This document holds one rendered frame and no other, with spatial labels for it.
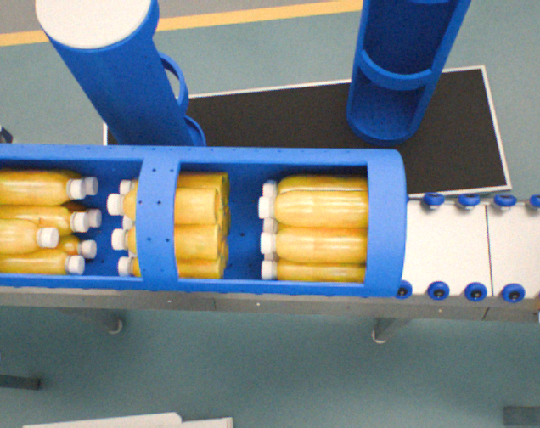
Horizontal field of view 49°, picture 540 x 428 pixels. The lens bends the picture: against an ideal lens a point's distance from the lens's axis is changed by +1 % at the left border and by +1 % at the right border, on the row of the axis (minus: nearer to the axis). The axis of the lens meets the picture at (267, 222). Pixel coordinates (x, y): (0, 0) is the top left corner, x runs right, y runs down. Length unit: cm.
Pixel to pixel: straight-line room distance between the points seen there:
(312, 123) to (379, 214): 131
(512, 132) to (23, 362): 208
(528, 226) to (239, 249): 63
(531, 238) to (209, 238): 71
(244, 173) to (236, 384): 111
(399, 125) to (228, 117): 65
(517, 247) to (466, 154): 98
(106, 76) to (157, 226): 62
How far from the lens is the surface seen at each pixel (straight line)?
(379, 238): 102
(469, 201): 134
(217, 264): 114
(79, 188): 123
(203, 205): 108
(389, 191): 104
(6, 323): 247
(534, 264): 139
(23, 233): 121
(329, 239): 109
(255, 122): 231
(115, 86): 162
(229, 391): 221
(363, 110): 233
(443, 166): 229
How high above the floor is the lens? 219
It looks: 72 degrees down
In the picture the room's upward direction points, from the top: 10 degrees counter-clockwise
